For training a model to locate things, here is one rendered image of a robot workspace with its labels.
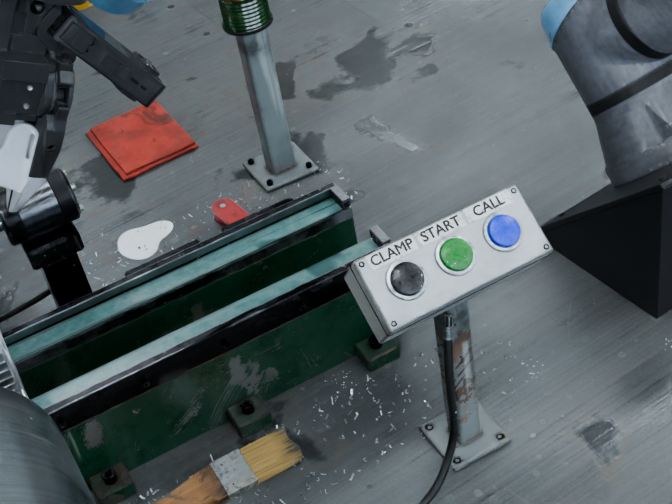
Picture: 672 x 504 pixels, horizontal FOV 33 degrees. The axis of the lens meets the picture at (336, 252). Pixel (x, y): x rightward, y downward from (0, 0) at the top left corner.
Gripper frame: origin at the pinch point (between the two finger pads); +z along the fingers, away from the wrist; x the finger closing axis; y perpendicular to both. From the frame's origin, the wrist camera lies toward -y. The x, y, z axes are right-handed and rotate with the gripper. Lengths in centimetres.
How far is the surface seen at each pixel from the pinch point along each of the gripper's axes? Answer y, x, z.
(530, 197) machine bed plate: -69, -9, 2
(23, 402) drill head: 3.1, 16.9, 8.9
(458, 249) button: -31.3, 20.0, -7.6
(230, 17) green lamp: -34.4, -34.5, -7.3
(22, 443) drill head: 5.0, 22.7, 8.0
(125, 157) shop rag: -34, -52, 21
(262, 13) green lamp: -38, -33, -9
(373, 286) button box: -24.4, 19.2, -3.3
